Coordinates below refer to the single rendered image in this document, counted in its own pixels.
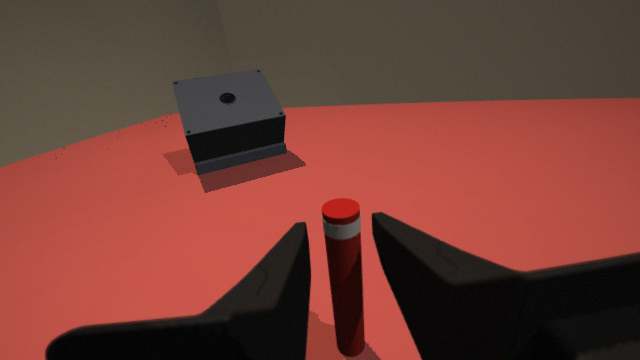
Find red peg with white band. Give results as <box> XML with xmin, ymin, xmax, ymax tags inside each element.
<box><xmin>321</xmin><ymin>198</ymin><xmax>365</xmax><ymax>357</ymax></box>

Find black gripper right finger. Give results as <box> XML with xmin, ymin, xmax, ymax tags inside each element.
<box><xmin>372</xmin><ymin>212</ymin><xmax>640</xmax><ymax>360</ymax></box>

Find dark grey sloped panel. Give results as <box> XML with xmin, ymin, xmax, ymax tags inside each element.
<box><xmin>172</xmin><ymin>69</ymin><xmax>287</xmax><ymax>175</ymax></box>

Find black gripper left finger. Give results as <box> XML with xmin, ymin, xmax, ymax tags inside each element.
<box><xmin>45</xmin><ymin>222</ymin><xmax>311</xmax><ymax>360</ymax></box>

